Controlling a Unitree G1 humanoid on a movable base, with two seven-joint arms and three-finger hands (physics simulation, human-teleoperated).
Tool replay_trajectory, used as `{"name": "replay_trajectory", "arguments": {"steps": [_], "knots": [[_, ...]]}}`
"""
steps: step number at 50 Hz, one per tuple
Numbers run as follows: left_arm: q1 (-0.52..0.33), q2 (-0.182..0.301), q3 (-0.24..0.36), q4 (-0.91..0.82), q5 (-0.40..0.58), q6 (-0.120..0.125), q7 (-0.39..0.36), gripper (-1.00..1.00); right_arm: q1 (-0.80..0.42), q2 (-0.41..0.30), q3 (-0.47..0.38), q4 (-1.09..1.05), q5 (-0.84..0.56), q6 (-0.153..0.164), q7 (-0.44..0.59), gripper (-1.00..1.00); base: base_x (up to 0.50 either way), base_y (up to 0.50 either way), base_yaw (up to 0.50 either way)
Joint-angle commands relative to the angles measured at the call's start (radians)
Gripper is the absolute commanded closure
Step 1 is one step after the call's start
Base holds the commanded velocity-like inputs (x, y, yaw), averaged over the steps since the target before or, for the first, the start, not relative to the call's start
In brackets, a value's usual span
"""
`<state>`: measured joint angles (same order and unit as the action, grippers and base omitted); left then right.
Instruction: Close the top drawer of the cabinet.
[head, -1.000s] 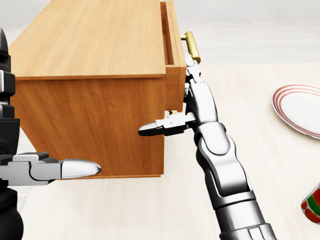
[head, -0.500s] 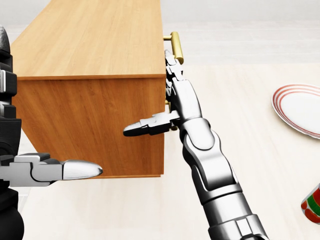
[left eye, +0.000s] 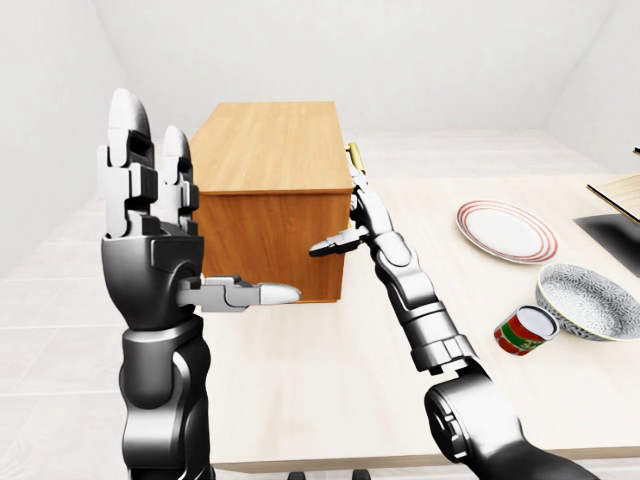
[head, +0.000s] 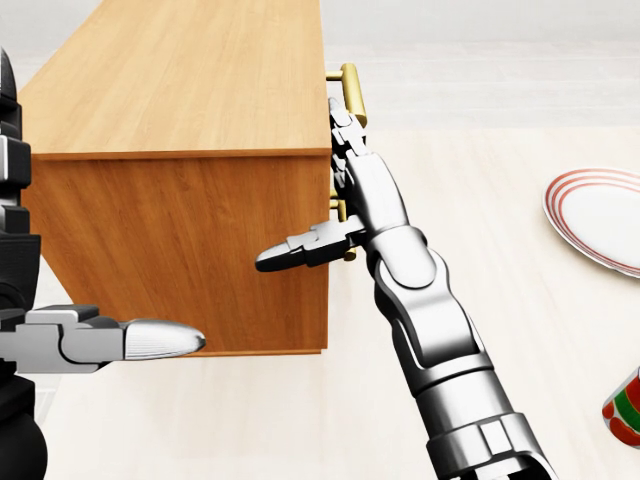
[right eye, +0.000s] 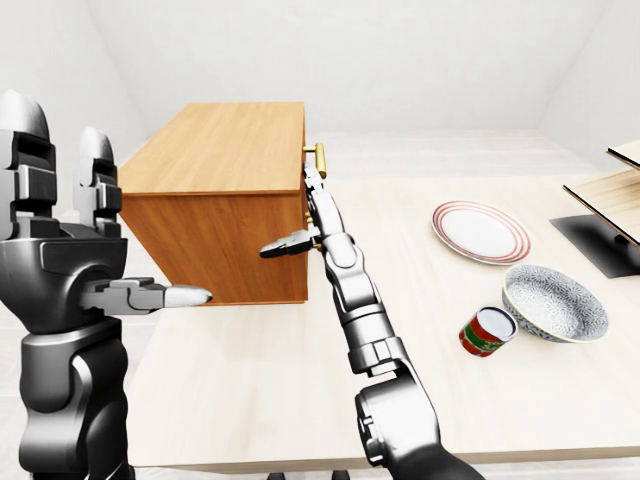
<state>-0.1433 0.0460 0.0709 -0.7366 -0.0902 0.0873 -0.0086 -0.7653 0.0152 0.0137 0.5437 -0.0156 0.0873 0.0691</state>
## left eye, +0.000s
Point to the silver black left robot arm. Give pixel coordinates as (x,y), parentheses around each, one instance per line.
(160,400)

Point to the white plate with red rings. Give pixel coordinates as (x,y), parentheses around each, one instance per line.
(505,230)

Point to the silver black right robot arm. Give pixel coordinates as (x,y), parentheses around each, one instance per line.
(430,325)

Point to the wooden cabinet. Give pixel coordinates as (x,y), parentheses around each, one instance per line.
(270,210)

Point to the red green tin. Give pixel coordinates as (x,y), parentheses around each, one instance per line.
(520,337)

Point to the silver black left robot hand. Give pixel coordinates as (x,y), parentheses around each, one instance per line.
(142,280)

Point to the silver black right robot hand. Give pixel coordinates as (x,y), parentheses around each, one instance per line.
(374,215)

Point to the pale wooden board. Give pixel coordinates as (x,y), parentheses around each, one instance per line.
(622,195)

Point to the small dark shape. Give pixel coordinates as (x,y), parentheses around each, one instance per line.
(359,475)
(297,475)

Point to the black white patterned bowl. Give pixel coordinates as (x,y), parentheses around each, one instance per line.
(585,300)

